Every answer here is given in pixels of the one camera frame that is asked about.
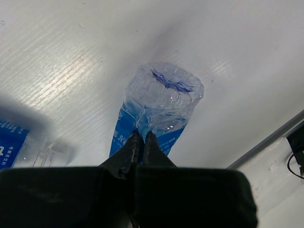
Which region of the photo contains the aluminium table frame rail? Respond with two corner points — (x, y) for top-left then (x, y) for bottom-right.
(227, 110), (304, 170)

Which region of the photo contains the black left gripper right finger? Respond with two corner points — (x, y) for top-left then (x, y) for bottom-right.
(136, 132), (176, 167)

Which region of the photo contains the blue label white cap bottle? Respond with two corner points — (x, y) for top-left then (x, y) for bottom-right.
(0, 119), (75, 169)

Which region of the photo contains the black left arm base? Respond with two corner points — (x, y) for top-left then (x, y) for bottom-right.
(287, 126), (304, 180)

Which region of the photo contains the white foil covered front board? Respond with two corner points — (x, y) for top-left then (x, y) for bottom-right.
(238, 137), (304, 228)

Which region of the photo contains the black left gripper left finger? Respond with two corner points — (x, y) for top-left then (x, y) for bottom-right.
(99, 130), (140, 178)

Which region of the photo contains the blue cap crushed water bottle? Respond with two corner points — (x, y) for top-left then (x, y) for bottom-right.
(109, 62), (204, 156)

